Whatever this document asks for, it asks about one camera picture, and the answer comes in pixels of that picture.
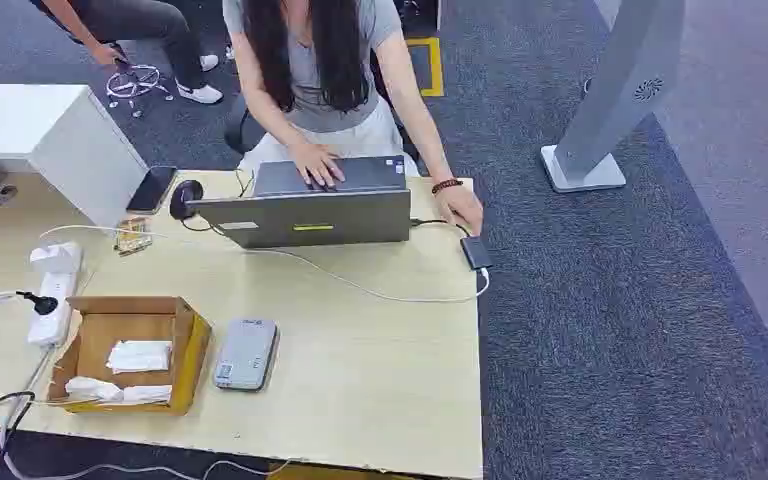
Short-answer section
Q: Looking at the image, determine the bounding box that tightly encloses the grey pillar stand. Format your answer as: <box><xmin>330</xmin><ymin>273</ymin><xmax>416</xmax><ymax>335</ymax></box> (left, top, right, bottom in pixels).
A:
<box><xmin>540</xmin><ymin>0</ymin><xmax>687</xmax><ymax>195</ymax></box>

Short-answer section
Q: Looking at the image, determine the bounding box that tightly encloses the wooden card box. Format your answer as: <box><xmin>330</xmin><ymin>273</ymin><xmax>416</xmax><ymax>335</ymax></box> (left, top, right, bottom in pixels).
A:
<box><xmin>46</xmin><ymin>295</ymin><xmax>213</xmax><ymax>417</ymax></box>

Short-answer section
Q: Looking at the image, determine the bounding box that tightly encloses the long white cable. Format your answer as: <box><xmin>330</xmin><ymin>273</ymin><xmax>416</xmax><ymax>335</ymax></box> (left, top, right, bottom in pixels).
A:
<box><xmin>38</xmin><ymin>223</ymin><xmax>491</xmax><ymax>305</ymax></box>

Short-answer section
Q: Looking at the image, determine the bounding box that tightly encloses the person's left hand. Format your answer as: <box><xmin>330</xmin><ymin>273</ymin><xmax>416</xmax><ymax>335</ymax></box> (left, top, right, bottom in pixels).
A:
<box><xmin>435</xmin><ymin>185</ymin><xmax>485</xmax><ymax>236</ymax></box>

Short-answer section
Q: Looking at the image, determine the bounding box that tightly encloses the black usb hub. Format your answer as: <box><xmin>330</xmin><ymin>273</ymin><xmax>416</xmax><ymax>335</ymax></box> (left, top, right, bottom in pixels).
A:
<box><xmin>459</xmin><ymin>235</ymin><xmax>494</xmax><ymax>272</ymax></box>

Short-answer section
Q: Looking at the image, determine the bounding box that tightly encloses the white power strip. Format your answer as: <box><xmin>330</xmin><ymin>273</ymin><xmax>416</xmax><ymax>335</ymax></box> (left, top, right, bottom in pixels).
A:
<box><xmin>26</xmin><ymin>268</ymin><xmax>81</xmax><ymax>348</ymax></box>

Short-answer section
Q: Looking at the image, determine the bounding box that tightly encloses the person's right hand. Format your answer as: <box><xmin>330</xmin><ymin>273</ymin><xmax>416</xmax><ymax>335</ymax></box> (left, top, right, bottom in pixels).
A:
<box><xmin>289</xmin><ymin>142</ymin><xmax>347</xmax><ymax>190</ymax></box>

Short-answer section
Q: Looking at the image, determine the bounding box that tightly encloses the black smartphone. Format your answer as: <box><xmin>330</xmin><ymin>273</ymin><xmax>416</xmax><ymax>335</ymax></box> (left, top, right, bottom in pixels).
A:
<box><xmin>125</xmin><ymin>165</ymin><xmax>179</xmax><ymax>216</ymax></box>

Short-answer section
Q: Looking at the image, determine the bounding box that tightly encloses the grey card reader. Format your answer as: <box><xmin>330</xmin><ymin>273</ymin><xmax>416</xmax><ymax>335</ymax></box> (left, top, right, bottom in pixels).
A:
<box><xmin>212</xmin><ymin>318</ymin><xmax>281</xmax><ymax>393</ymax></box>

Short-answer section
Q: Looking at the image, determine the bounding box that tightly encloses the thin white cable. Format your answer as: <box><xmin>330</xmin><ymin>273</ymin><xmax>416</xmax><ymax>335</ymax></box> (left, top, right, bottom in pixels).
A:
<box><xmin>0</xmin><ymin>423</ymin><xmax>293</xmax><ymax>480</ymax></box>

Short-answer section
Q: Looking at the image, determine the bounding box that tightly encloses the white power adapter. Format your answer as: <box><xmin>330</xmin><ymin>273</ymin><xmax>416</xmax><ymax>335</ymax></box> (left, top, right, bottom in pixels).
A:
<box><xmin>29</xmin><ymin>241</ymin><xmax>85</xmax><ymax>276</ymax></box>

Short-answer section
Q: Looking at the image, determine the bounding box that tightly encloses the short black cable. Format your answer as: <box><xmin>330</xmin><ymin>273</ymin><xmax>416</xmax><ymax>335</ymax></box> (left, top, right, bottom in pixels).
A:
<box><xmin>410</xmin><ymin>217</ymin><xmax>473</xmax><ymax>240</ymax></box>

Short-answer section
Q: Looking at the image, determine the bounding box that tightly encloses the white cabinet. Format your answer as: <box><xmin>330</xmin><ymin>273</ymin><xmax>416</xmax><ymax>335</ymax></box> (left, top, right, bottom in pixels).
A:
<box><xmin>0</xmin><ymin>83</ymin><xmax>150</xmax><ymax>230</ymax></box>

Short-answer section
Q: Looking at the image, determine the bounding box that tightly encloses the grey laptop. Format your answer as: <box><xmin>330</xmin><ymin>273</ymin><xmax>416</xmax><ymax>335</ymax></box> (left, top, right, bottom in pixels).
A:
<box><xmin>188</xmin><ymin>155</ymin><xmax>413</xmax><ymax>250</ymax></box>

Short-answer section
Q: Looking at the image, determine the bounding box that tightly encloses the black plug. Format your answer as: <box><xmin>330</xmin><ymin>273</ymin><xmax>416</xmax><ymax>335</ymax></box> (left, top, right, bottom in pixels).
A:
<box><xmin>16</xmin><ymin>290</ymin><xmax>59</xmax><ymax>317</ymax></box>

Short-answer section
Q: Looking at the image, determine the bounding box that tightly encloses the person's hand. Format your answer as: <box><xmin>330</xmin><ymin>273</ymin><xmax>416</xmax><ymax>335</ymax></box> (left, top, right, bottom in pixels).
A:
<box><xmin>289</xmin><ymin>142</ymin><xmax>347</xmax><ymax>190</ymax></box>
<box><xmin>435</xmin><ymin>185</ymin><xmax>485</xmax><ymax>236</ymax></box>

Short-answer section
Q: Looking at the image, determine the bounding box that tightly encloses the person on chrome chair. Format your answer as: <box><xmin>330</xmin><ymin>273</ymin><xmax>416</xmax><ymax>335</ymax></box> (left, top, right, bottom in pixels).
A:
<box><xmin>29</xmin><ymin>0</ymin><xmax>225</xmax><ymax>106</ymax></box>

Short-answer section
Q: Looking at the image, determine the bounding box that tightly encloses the black round mouse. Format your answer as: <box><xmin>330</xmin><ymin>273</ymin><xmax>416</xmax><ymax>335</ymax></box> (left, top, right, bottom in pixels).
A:
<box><xmin>169</xmin><ymin>179</ymin><xmax>205</xmax><ymax>222</ymax></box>

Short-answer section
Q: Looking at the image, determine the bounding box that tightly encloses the chrome chair base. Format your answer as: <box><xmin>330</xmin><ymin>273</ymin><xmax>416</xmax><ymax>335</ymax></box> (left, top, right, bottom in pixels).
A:
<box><xmin>104</xmin><ymin>62</ymin><xmax>175</xmax><ymax>119</ymax></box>

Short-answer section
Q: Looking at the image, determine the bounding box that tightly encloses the yellow floor tape frame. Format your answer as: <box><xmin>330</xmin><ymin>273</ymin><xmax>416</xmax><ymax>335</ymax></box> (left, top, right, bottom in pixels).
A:
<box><xmin>405</xmin><ymin>36</ymin><xmax>446</xmax><ymax>99</ymax></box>

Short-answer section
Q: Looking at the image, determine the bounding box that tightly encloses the seated person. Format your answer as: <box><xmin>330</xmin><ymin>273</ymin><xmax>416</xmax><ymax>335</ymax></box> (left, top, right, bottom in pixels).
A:
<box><xmin>221</xmin><ymin>0</ymin><xmax>485</xmax><ymax>236</ymax></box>

